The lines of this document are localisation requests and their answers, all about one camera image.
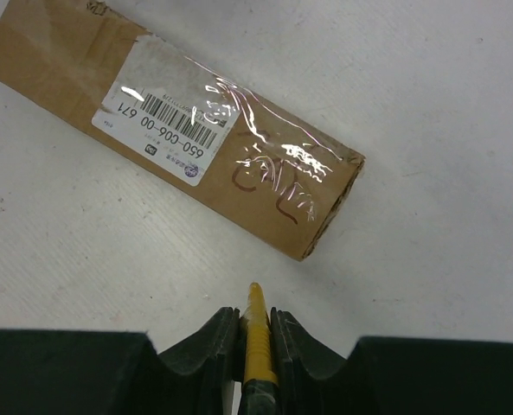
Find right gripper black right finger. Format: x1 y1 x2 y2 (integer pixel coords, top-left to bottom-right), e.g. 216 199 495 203
271 309 513 414

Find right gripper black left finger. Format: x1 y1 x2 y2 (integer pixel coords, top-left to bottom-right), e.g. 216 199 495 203
0 307 240 414

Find brown cardboard express box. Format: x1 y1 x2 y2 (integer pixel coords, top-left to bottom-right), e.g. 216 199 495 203
0 1 364 260

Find yellow utility knife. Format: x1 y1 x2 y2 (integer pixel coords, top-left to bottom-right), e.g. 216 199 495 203
238 283 280 414

